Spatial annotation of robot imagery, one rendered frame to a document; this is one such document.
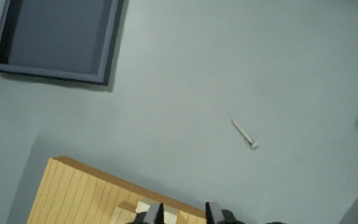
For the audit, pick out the tan wooden board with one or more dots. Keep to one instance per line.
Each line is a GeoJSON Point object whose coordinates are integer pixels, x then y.
{"type": "Point", "coordinates": [72, 192]}

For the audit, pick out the small light wooden block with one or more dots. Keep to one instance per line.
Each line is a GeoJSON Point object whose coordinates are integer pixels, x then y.
{"type": "Point", "coordinates": [124, 213]}

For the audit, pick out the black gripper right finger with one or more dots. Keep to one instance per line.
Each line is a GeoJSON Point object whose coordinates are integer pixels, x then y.
{"type": "Point", "coordinates": [214, 215]}

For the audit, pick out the grey screw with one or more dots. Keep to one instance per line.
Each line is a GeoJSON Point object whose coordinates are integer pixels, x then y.
{"type": "Point", "coordinates": [246, 135]}

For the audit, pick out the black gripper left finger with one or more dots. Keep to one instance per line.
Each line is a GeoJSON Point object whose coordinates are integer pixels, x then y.
{"type": "Point", "coordinates": [154, 215]}

